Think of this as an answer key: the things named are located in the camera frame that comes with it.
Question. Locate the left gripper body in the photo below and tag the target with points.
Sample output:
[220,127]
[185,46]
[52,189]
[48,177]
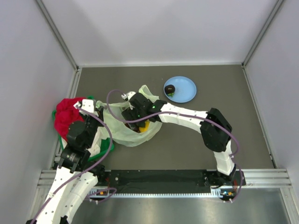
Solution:
[91,121]

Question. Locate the aluminium frame profile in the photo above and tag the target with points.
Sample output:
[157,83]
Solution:
[42,7]

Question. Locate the green plastic tray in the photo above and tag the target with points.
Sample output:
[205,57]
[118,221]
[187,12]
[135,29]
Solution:
[62,145]

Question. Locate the dark purple fig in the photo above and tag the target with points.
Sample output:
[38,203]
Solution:
[169,90]

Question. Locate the light green plastic bag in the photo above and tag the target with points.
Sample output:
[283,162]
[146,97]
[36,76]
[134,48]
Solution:
[122,134]

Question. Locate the white cloth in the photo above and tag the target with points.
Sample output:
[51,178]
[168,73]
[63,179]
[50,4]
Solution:
[100,143]

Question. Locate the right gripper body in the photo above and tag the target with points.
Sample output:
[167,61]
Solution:
[131,113]

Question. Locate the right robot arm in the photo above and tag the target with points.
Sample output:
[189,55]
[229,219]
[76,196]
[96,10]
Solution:
[215,130]

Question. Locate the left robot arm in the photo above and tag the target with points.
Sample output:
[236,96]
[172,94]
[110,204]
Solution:
[71,184]

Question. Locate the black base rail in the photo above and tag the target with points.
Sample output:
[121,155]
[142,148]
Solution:
[164,181]

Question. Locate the red cloth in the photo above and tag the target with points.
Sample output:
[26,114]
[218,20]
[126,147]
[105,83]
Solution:
[66,114]

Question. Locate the blue round plate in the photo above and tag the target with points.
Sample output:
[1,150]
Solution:
[186,89]

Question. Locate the yellow orange fruit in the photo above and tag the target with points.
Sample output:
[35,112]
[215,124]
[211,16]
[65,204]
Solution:
[145,128]

